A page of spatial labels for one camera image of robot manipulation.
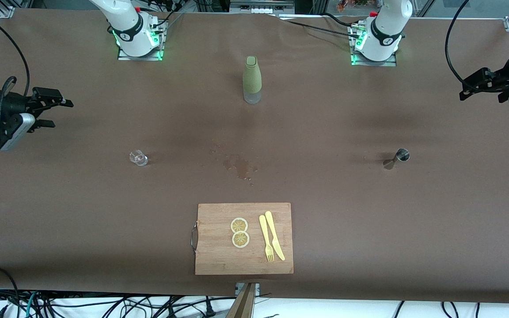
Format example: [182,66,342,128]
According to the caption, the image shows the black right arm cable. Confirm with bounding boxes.
[0,22,30,100]

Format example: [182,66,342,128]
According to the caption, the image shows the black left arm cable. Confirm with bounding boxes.
[444,0,480,85]

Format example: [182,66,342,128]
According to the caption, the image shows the steel measuring jigger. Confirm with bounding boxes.
[383,148,410,170]

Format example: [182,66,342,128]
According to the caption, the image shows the black cable across table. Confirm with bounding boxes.
[281,12,363,40]

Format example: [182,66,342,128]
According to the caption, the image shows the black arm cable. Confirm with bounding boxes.
[0,22,30,100]
[444,0,480,85]

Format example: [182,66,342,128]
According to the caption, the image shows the yellow plastic knife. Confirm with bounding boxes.
[265,211,286,261]

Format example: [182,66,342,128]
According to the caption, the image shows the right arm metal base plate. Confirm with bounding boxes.
[117,20,167,61]

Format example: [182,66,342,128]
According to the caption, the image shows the green sleeved glass bottle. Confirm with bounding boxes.
[242,56,263,105]

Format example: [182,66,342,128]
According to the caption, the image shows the wooden post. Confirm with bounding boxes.
[226,283,257,318]

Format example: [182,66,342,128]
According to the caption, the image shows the tangled black floor cables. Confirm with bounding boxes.
[0,289,220,318]

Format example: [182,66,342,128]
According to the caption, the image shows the brown table cover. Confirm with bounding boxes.
[0,8,509,305]

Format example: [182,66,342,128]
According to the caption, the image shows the yellow plastic fork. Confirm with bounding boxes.
[259,215,275,263]

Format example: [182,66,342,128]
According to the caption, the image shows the bamboo cutting board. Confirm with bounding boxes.
[191,203,294,276]

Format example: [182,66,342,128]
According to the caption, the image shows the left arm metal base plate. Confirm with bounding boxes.
[349,24,398,67]

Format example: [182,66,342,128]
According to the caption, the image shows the teal floor cable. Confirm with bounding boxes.
[24,291,39,318]

